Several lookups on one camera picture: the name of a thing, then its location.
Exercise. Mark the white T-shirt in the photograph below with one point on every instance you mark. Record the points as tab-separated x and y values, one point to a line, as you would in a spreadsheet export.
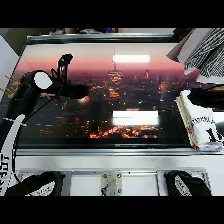
200	123

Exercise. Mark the multicoloured folded garment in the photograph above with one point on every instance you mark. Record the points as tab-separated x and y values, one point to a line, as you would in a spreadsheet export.
210	147

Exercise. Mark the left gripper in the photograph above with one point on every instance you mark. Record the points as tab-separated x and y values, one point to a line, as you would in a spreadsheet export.
77	91

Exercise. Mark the black and white patterned garment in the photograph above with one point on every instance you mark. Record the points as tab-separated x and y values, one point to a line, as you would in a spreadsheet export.
208	55

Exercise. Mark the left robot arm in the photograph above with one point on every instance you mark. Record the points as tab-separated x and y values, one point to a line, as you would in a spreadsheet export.
25	96

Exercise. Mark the grey garment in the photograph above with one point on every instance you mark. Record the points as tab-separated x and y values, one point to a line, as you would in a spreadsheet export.
191	45

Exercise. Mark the silver frame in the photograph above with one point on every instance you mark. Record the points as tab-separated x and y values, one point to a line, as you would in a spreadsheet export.
133	166

